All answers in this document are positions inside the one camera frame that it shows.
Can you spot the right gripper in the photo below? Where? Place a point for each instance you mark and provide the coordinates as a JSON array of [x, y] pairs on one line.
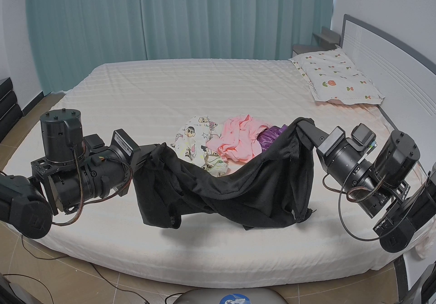
[[344, 163]]

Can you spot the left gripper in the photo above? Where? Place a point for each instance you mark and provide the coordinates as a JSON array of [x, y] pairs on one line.
[[102, 173]]

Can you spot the black T-shirt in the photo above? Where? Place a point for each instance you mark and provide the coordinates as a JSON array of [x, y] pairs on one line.
[[238, 193]]

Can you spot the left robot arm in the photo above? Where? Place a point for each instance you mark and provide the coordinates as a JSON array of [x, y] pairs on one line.
[[20, 200]]

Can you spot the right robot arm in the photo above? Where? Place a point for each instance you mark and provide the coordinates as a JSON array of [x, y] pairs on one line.
[[398, 156]]

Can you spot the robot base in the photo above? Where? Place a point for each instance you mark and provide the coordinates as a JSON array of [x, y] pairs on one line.
[[204, 295]]

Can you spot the purple garment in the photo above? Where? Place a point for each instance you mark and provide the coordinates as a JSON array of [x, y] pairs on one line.
[[270, 137]]

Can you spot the white printed pillow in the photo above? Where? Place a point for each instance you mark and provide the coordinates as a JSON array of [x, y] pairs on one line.
[[337, 74]]

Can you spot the white printed pyjama top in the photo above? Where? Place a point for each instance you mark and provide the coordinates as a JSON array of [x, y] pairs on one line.
[[190, 139]]

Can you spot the pink garment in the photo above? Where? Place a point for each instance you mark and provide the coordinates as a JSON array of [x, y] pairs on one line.
[[238, 142]]

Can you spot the dark grey chest of drawers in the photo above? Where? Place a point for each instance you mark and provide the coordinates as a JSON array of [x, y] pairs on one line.
[[8, 108]]

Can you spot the grey bedside table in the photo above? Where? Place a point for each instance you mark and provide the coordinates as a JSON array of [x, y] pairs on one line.
[[323, 38]]

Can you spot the blue-green curtain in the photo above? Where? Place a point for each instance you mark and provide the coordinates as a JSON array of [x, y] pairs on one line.
[[238, 6], [85, 23]]

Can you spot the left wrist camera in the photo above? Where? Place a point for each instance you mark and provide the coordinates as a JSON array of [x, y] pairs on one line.
[[94, 143]]

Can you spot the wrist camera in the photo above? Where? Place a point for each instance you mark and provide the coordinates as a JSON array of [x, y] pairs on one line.
[[94, 143], [362, 135]]

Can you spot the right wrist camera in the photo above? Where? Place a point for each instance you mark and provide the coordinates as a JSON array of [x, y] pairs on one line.
[[362, 135]]

